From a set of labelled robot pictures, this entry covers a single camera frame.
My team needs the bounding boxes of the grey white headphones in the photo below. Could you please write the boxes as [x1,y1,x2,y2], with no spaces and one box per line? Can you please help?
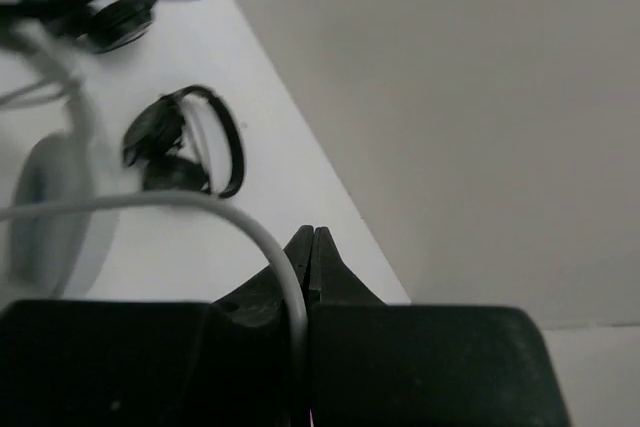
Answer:
[1,24,119,298]

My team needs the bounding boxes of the grey headphone cable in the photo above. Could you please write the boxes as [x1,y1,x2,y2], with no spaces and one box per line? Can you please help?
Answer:
[0,191,309,427]

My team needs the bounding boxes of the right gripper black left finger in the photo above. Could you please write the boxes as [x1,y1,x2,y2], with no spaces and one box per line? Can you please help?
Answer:
[209,224,315,427]

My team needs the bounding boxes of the left black headphones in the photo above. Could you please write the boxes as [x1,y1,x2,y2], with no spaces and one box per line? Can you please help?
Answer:
[1,0,158,54]

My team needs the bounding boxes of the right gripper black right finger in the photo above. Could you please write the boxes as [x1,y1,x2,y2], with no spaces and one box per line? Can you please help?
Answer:
[309,227,384,305]

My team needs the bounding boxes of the right black headphones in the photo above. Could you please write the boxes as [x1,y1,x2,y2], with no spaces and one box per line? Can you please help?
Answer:
[121,84,246,199]

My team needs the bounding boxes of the black headphones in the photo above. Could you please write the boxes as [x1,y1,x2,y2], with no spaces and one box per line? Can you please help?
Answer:
[1,0,158,54]
[121,84,246,199]

